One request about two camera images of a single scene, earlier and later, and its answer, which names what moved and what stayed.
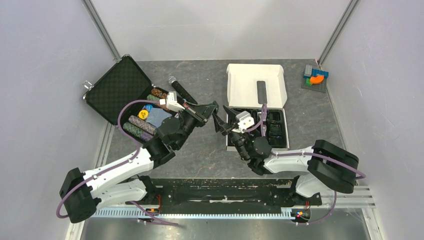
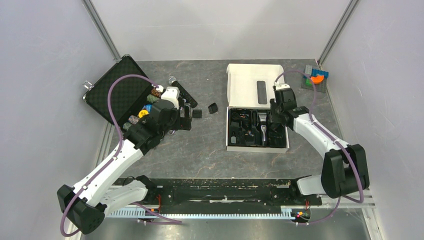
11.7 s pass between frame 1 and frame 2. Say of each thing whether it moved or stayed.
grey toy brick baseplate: stayed
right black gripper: moved
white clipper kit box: stayed
